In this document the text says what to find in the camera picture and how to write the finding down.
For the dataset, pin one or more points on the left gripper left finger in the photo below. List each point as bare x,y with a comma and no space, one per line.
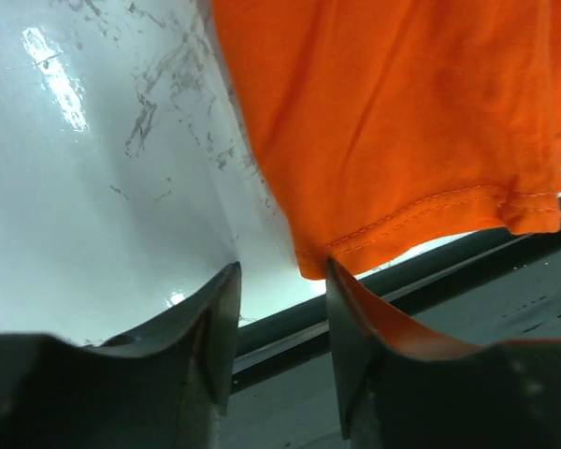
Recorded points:
162,384

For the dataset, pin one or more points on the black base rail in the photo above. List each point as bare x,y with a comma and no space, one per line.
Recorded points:
487,287

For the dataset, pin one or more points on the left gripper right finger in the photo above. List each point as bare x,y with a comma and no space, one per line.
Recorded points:
401,384

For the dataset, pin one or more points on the orange t shirt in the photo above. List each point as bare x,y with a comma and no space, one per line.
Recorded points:
382,125

